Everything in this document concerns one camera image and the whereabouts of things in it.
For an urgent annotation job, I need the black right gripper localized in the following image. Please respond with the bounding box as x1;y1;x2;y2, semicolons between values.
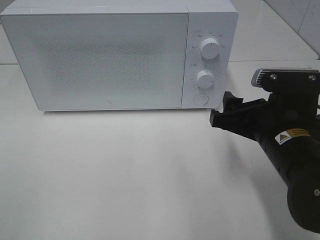
210;67;320;150

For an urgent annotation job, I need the white microwave knob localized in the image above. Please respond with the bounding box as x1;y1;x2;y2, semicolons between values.
199;36;220;60
196;70;215;89

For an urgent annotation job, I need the round white door button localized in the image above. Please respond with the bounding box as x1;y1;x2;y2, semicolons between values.
193;93;209;106

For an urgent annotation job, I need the white microwave door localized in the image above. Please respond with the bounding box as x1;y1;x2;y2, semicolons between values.
1;13;188;111

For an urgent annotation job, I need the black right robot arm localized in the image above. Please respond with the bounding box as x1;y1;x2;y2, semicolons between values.
209;68;320;233

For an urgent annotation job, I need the white microwave oven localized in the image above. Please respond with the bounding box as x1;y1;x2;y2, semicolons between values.
0;0;239;112

